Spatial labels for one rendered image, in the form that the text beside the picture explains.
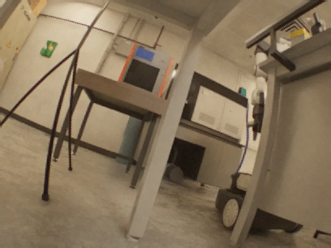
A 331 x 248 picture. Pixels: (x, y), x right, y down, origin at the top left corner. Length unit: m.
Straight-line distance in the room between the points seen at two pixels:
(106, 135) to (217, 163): 1.85
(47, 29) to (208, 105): 3.45
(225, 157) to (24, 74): 3.69
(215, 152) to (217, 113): 0.51
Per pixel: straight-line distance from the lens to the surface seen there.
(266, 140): 0.80
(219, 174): 2.25
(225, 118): 2.37
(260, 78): 1.33
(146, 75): 1.44
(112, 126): 3.06
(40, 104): 3.43
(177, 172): 2.13
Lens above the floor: 0.31
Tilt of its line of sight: 10 degrees up
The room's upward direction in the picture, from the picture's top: 17 degrees clockwise
